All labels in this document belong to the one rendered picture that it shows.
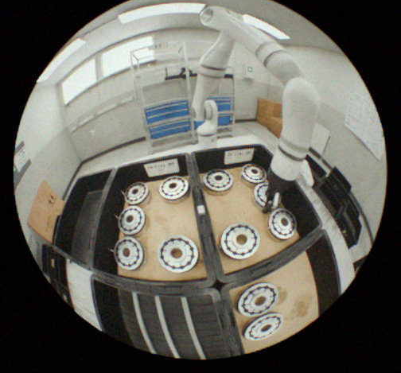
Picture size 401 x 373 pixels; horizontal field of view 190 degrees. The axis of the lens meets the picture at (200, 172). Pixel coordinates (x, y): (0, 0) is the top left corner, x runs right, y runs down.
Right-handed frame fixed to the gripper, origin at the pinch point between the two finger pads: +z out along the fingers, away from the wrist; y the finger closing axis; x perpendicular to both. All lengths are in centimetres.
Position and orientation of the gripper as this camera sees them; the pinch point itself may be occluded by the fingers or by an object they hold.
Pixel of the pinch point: (266, 203)
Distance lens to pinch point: 40.3
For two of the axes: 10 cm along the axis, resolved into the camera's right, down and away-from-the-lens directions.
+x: 8.9, 2.6, -3.7
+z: 0.6, 7.4, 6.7
